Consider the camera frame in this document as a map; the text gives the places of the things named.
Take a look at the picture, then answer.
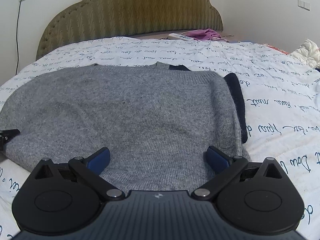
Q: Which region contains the grey and navy knit sweater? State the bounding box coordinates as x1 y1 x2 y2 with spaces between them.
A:
1 63 248 192

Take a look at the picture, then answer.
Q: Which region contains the pile of mixed clothes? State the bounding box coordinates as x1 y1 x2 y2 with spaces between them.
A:
265 39 320 71

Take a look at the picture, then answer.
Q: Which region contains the white script-print bed sheet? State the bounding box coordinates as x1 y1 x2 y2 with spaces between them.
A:
1 37 319 239

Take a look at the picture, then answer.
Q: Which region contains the purple cloth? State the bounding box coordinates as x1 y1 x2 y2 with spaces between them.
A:
183 29 228 42

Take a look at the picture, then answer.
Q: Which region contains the white remote control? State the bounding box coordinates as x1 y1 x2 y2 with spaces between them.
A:
168 33 194 41

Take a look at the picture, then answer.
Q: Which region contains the olive padded headboard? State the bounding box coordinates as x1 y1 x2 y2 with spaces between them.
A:
36 0 223 59

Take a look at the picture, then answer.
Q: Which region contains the black power cable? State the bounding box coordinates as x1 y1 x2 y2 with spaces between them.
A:
15 0 27 75

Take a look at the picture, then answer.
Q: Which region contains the white wall switch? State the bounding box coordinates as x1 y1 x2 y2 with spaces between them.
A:
297 0 311 11

